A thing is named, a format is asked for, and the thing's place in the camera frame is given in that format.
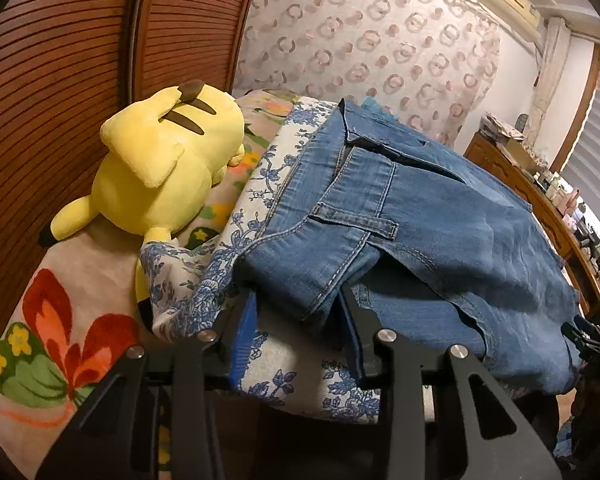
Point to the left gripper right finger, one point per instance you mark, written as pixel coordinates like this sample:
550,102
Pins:
441,414

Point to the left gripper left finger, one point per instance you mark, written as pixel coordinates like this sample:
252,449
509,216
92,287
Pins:
115,432

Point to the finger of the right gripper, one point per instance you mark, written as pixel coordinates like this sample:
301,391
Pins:
586,338

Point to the blue denim jeans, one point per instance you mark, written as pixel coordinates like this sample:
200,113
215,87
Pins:
439,249

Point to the brown wooden sideboard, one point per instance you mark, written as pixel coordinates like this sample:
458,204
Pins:
485,153

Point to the colourful floral bed blanket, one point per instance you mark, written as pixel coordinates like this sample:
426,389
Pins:
79,311

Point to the pile of papers on sideboard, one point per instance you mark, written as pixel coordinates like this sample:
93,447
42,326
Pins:
498,130

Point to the yellow Pikachu plush toy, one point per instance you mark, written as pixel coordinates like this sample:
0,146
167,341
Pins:
165,154

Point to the patterned lace curtain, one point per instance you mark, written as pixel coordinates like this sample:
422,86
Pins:
427,62

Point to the brown louvred wardrobe door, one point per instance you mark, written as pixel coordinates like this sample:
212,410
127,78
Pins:
171,41
60,78

